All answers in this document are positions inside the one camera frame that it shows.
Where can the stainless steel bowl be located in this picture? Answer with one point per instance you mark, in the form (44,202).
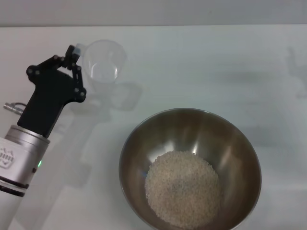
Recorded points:
(192,129)

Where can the clear plastic cup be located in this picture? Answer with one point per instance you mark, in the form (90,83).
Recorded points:
(105,60)

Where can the white rice heap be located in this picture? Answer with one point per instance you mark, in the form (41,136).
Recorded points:
(183,189)

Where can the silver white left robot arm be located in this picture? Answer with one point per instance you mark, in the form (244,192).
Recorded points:
(21,153)

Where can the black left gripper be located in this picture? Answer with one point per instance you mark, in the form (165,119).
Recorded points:
(49,95)

